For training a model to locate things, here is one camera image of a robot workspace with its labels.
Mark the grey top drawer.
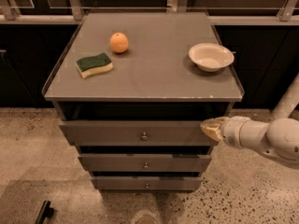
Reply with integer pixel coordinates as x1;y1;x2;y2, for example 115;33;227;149
60;120;217;147

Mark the grey drawer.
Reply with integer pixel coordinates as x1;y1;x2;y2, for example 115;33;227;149
92;176;202;191
60;120;217;147
78;154;211;172

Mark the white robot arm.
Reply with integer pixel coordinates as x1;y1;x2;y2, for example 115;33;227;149
200;75;299;169

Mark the round robot base foot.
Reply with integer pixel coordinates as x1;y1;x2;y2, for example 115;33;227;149
131;212;159;224

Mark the grey drawer cabinet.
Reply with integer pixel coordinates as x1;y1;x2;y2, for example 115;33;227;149
43;13;243;178

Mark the grey bottom drawer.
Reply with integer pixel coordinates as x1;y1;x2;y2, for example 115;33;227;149
92;176;202;191

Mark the grey middle drawer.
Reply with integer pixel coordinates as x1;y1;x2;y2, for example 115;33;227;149
78;154;211;172

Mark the white bowl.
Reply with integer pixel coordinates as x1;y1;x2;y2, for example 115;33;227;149
189;43;235;72

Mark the orange fruit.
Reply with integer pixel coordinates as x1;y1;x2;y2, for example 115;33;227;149
110;33;129;53

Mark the green and yellow sponge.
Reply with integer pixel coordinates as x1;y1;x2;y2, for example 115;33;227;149
77;52;113;78

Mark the black object on floor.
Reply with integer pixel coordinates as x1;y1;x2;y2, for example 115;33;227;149
35;201;54;224

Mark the metal window railing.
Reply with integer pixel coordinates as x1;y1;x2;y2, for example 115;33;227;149
0;0;299;26

